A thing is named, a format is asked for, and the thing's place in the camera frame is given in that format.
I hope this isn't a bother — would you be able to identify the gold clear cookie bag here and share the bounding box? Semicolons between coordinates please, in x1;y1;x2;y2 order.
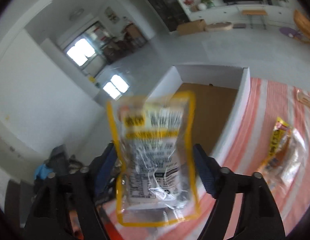
257;117;306;191

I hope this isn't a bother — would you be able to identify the orange bordered snack pouch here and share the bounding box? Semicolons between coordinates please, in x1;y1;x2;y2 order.
107;91;199;227

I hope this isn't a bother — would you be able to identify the striped orange grey tablecloth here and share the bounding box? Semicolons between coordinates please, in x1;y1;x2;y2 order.
103;78;310;239

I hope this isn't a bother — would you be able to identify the small snack packet far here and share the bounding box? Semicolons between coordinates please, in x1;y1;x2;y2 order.
296;89;310;108

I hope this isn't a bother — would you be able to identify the white cardboard box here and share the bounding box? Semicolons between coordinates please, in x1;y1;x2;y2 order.
145;64;251;193

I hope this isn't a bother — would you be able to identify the orange lounge chair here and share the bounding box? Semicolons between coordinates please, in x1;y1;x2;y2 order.
293;9;310;40

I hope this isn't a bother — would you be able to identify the brown cardboard box floor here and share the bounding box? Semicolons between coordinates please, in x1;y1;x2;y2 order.
176;20;206;36

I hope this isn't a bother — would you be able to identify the white tv cabinet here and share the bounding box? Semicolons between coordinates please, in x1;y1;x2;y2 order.
188;4;295;28

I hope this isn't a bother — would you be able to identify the small wooden bench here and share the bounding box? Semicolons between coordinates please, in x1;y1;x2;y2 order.
242;10;268;29

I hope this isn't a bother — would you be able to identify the black tall cabinet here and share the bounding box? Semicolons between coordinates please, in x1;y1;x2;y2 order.
148;0;190;32

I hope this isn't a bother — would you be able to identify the red flower vase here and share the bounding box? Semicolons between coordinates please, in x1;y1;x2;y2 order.
183;0;198;12

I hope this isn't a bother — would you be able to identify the green plant beside flowers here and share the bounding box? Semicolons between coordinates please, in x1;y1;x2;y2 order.
200;0;214;8

